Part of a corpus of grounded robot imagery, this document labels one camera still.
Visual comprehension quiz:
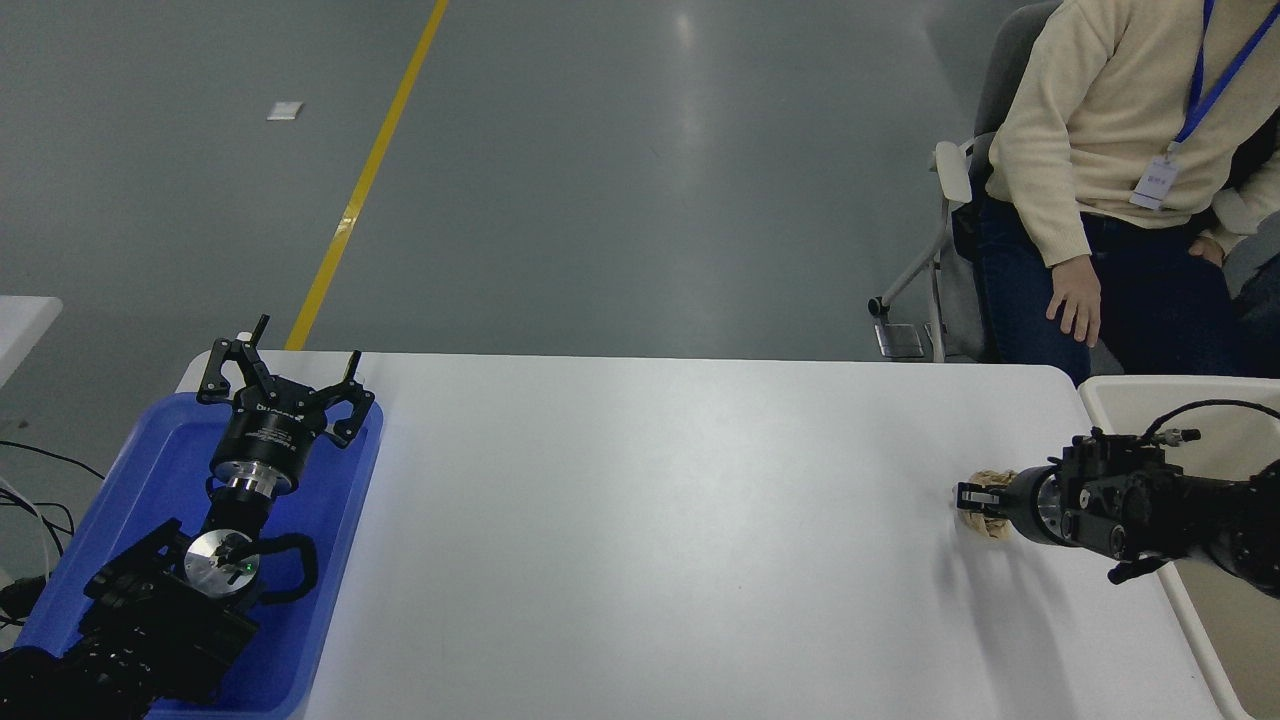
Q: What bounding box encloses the right gripper black drum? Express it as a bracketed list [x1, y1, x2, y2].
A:
[1003, 467, 1047, 542]

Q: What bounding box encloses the left gripper black drum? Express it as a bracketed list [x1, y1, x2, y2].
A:
[210, 376, 330, 481]

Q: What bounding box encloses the tan paper ball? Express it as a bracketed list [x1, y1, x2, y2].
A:
[958, 467, 1019, 547]

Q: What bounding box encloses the person's right hand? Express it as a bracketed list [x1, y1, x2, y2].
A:
[1046, 254, 1103, 349]

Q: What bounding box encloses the blue plastic tray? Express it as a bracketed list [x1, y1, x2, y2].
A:
[15, 392, 385, 719]

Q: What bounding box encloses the large pale bin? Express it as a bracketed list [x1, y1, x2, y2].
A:
[1078, 374, 1280, 720]

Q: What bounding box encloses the white side table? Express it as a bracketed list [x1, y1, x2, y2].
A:
[0, 296, 63, 391]

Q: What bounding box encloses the white id badge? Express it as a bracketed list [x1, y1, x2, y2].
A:
[1129, 155, 1180, 212]

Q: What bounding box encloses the grey office chair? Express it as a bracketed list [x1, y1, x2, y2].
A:
[868, 0, 1061, 363]

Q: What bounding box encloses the person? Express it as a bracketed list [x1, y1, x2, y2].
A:
[975, 0, 1280, 386]

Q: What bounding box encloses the thin black cable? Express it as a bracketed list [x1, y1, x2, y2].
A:
[0, 440, 106, 482]

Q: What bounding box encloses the looped black cable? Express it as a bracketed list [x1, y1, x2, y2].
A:
[0, 488, 77, 559]

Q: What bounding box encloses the white cable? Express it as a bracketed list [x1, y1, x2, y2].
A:
[0, 477, 53, 583]

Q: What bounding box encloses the black cable plug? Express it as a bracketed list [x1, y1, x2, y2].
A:
[0, 574, 49, 629]

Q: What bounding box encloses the blue lanyard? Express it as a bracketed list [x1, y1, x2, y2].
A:
[1168, 0, 1280, 151]

